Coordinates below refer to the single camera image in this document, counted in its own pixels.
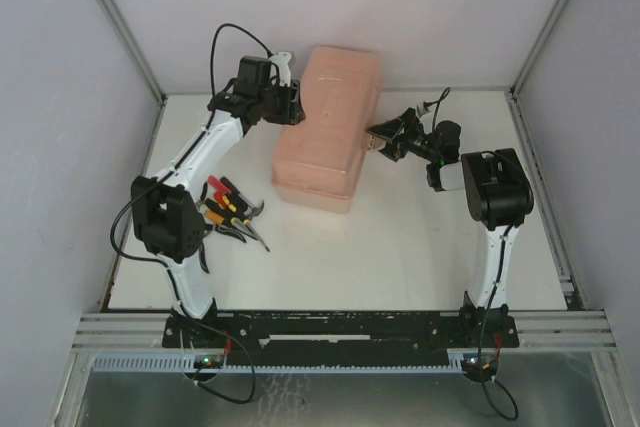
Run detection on beige tool box latch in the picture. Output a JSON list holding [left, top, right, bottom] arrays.
[[364, 133, 386, 151]]

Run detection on pink translucent tool box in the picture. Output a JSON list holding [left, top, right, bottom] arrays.
[[271, 46, 381, 214]]

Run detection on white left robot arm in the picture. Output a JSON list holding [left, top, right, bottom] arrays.
[[131, 51, 305, 319]]

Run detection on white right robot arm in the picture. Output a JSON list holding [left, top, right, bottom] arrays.
[[367, 108, 534, 332]]

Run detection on red utility knife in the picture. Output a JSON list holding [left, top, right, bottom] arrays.
[[207, 176, 232, 195]]

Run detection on black claw hammer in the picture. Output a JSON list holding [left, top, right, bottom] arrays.
[[220, 177, 265, 220]]

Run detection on yellow black screwdriver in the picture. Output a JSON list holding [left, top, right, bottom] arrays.
[[207, 192, 238, 213]]

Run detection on black needle nose pliers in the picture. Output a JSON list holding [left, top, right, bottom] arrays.
[[213, 224, 270, 252]]

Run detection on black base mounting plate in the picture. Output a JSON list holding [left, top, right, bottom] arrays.
[[162, 310, 519, 366]]

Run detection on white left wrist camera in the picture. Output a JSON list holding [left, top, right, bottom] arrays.
[[268, 51, 296, 87]]

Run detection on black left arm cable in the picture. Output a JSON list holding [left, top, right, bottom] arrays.
[[110, 21, 274, 263]]

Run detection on left aluminium corner post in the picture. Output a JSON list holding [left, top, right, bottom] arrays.
[[69, 0, 167, 103]]

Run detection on aluminium corner post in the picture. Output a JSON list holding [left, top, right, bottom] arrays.
[[69, 0, 167, 103], [509, 0, 571, 98]]

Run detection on right aluminium corner post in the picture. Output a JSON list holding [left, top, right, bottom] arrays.
[[509, 0, 571, 98]]

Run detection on aluminium frame rail front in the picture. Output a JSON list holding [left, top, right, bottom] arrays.
[[72, 311, 616, 352]]

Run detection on grey slotted cable duct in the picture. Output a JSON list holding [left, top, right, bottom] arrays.
[[92, 352, 479, 374]]

